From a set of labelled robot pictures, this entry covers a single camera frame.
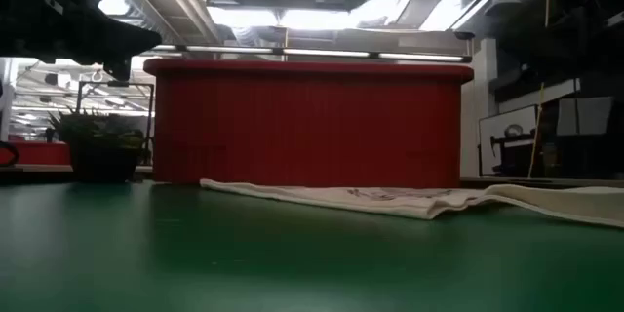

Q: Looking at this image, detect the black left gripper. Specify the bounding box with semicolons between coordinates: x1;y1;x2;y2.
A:
0;0;162;82

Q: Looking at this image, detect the red plastic laundry basket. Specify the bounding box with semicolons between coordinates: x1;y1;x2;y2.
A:
143;57;475;190

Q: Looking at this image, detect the small potted succulent plant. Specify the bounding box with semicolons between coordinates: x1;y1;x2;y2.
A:
47;106;148;184

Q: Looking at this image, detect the red bench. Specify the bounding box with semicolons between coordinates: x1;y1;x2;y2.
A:
0;139;73;166

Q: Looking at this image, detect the green table mat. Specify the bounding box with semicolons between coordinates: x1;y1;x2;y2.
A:
0;179;624;312

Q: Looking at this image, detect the cream printed tote bag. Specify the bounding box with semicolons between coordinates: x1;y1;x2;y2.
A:
199;177;624;229

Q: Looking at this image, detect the white board panel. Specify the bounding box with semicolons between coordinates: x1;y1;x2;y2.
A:
479;104;538;176

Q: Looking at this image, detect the black device with dial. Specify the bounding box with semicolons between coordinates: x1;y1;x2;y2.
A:
489;124;537;177

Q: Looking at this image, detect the grey flat panel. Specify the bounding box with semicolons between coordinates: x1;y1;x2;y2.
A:
556;96;614;137

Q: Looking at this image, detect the black cable loop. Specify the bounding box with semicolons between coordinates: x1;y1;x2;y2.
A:
0;139;20;167

